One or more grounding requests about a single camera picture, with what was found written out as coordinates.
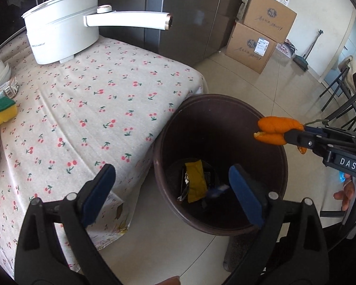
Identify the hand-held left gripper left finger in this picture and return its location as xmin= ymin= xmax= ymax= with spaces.
xmin=14 ymin=163 xmax=128 ymax=285

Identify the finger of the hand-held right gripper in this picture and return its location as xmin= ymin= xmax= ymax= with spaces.
xmin=303 ymin=125 xmax=356 ymax=138
xmin=284 ymin=128 xmax=327 ymax=157

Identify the small white printed box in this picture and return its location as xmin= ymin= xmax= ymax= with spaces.
xmin=276 ymin=43 xmax=298 ymax=59

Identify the yellow wrapper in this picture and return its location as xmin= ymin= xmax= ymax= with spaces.
xmin=185 ymin=160 xmax=209 ymax=204

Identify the large brown cardboard box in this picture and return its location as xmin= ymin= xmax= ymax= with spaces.
xmin=225 ymin=21 xmax=278 ymax=75

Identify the white electric pot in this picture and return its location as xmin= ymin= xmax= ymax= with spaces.
xmin=21 ymin=0 xmax=173 ymax=65

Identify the black metal chair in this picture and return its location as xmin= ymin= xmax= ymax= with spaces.
xmin=318 ymin=55 xmax=356 ymax=132

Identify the grey refrigerator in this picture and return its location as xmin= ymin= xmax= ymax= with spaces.
xmin=99 ymin=0 xmax=247 ymax=66

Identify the blue white wrapper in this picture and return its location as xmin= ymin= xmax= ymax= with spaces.
xmin=208 ymin=184 xmax=231 ymax=198

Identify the black packet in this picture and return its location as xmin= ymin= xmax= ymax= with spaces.
xmin=177 ymin=166 xmax=220 ymax=203

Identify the yellow green sponge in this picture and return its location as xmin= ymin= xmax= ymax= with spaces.
xmin=0 ymin=97 xmax=18 ymax=126

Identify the broom with dustpan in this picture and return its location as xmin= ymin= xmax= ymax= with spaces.
xmin=293 ymin=29 xmax=324 ymax=72

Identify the orange peel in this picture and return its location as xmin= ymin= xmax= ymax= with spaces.
xmin=253 ymin=116 xmax=308 ymax=155

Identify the cherry print tablecloth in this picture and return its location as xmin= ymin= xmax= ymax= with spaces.
xmin=0 ymin=31 xmax=209 ymax=280

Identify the person's right hand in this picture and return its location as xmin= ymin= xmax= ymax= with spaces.
xmin=334 ymin=180 xmax=356 ymax=224

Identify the small brown cardboard box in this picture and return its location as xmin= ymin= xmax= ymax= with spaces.
xmin=241 ymin=0 xmax=298 ymax=44

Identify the dark brown trash bin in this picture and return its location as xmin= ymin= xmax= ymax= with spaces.
xmin=153 ymin=93 xmax=288 ymax=233

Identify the beige cloth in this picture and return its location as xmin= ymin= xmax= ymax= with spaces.
xmin=338 ymin=55 xmax=356 ymax=95

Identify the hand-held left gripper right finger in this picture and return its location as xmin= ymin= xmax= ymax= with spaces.
xmin=225 ymin=164 xmax=330 ymax=285

